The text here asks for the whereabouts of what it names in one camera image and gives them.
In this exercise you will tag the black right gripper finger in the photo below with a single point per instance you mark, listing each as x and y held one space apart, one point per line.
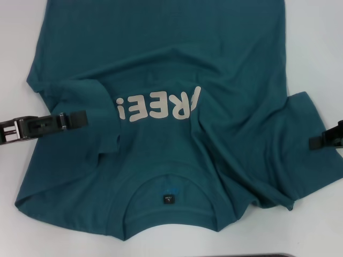
317 142

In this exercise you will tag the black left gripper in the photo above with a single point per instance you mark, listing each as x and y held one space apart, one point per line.
6 139

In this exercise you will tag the teal t-shirt with white print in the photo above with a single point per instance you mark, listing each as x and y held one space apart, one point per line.
174 53

